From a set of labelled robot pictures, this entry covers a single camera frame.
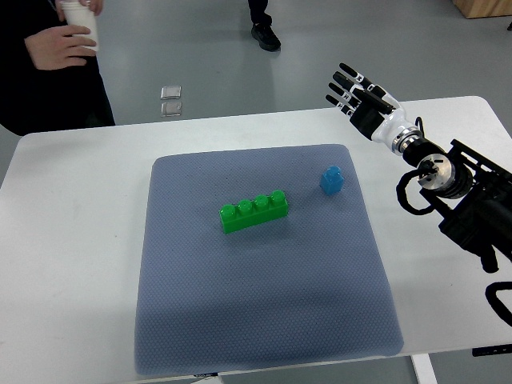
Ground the bystander's bare hand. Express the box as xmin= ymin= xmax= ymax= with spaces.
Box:
xmin=24 ymin=25 xmax=97 ymax=70

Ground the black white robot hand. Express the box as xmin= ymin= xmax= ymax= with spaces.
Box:
xmin=326 ymin=62 xmax=420 ymax=154

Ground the white paper cup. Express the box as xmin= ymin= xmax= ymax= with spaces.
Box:
xmin=58 ymin=1 xmax=99 ymax=52

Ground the blue toy block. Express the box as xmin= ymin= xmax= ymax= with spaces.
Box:
xmin=319 ymin=166 xmax=345 ymax=195

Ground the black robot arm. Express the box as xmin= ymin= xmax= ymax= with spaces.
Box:
xmin=396 ymin=130 xmax=511 ymax=274

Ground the green four-stud toy block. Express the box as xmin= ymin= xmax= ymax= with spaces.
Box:
xmin=219 ymin=190 xmax=289 ymax=234

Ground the bystander in black clothes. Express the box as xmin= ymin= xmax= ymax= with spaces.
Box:
xmin=1 ymin=1 xmax=114 ymax=136

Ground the upper metal floor plate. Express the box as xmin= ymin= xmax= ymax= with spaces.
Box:
xmin=160 ymin=85 xmax=182 ymax=100

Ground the metal floor plate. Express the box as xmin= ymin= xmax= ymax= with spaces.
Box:
xmin=160 ymin=85 xmax=182 ymax=100
xmin=161 ymin=101 xmax=182 ymax=118

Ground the lower metal floor plate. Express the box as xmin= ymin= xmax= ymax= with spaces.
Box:
xmin=161 ymin=101 xmax=182 ymax=118

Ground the wooden box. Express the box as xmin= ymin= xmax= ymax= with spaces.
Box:
xmin=452 ymin=0 xmax=511 ymax=19

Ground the black shoe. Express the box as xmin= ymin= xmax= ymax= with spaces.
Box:
xmin=251 ymin=23 xmax=281 ymax=52

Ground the grey-blue textured mat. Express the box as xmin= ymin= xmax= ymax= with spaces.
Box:
xmin=134 ymin=144 xmax=403 ymax=375

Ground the white table leg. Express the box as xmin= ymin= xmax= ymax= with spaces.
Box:
xmin=410 ymin=354 xmax=438 ymax=384

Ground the black table control panel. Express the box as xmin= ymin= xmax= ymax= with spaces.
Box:
xmin=472 ymin=344 xmax=512 ymax=357

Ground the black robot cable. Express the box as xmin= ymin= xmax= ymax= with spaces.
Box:
xmin=395 ymin=169 xmax=437 ymax=213

